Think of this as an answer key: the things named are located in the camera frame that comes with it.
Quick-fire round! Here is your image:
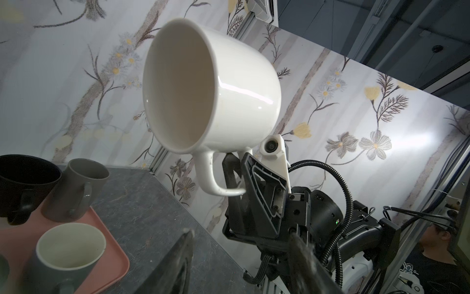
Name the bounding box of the small grey mug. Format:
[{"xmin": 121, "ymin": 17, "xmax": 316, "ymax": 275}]
[{"xmin": 19, "ymin": 223, "xmax": 106, "ymax": 294}]

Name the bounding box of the white ribbed-base mug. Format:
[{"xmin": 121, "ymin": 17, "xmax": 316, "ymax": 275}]
[{"xmin": 142, "ymin": 18, "xmax": 282, "ymax": 197}]

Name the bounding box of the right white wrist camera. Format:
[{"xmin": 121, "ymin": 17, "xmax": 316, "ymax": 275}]
[{"xmin": 259, "ymin": 134, "xmax": 291, "ymax": 193}]

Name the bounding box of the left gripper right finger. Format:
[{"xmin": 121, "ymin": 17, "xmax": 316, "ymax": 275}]
[{"xmin": 287, "ymin": 233, "xmax": 343, "ymax": 294}]

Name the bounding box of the black mug white base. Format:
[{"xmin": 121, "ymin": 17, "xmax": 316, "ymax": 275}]
[{"xmin": 1, "ymin": 154, "xmax": 62, "ymax": 226}]

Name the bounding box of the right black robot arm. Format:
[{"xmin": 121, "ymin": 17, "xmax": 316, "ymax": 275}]
[{"xmin": 222, "ymin": 154, "xmax": 401, "ymax": 286}]

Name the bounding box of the person in black shirt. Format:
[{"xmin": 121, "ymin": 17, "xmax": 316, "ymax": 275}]
[{"xmin": 400, "ymin": 224, "xmax": 470, "ymax": 294}]

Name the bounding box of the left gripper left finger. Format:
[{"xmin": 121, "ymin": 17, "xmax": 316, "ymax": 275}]
[{"xmin": 135, "ymin": 229, "xmax": 194, "ymax": 294}]

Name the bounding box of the tall grey mug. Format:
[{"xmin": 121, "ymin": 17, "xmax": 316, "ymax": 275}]
[{"xmin": 41, "ymin": 158, "xmax": 110, "ymax": 223}]

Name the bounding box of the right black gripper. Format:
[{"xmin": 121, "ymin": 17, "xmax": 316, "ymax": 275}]
[{"xmin": 222, "ymin": 153, "xmax": 343, "ymax": 254}]

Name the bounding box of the pink plastic tray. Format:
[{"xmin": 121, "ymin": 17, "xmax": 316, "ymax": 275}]
[{"xmin": 1, "ymin": 208, "xmax": 130, "ymax": 294}]

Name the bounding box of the white appliance behind wall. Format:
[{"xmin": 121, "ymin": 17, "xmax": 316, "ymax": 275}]
[{"xmin": 246, "ymin": 0, "xmax": 279, "ymax": 26}]

